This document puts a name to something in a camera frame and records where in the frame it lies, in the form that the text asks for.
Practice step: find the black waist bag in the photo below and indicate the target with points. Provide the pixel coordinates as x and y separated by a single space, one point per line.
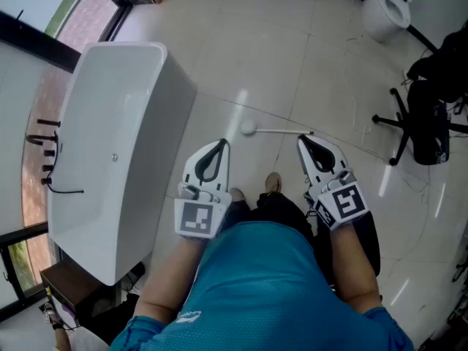
367 243

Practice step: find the person's right forearm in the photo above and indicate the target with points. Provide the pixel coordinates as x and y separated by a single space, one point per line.
352 265

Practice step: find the black window frame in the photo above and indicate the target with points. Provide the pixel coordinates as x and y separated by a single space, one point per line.
36 43

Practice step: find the curved black faucet spout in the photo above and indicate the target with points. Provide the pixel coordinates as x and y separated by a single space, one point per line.
34 140

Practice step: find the straight black faucet spout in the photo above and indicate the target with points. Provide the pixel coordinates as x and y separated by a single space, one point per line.
49 123

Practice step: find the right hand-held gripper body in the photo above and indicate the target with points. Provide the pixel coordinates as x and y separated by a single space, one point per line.
343 203

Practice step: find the person's teal shirt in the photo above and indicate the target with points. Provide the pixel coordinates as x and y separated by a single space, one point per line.
256 291

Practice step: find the black backpack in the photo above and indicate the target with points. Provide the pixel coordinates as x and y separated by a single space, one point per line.
428 123

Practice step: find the black faucet knob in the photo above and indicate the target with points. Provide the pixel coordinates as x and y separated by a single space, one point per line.
45 181
47 167
49 153

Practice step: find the white toilet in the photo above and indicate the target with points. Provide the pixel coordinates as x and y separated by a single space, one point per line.
384 13

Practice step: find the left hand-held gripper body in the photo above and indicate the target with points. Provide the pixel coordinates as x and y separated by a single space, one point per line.
194 218

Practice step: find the dark wooden side table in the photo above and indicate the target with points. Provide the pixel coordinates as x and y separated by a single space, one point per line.
69 283

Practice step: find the person's left forearm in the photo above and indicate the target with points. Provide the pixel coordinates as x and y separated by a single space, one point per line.
172 280

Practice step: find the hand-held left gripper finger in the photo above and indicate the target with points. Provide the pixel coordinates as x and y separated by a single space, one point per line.
191 166
223 174

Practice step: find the white bathtub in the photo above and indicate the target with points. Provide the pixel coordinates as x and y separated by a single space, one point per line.
120 141

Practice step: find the person's black trousers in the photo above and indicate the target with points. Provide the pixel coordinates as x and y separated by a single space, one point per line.
278 210

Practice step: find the black office chair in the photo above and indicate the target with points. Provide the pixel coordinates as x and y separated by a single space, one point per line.
398 123

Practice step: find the person's right shoe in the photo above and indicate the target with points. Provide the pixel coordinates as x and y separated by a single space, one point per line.
273 182

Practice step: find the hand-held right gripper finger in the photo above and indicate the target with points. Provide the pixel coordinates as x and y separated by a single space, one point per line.
338 161
305 163

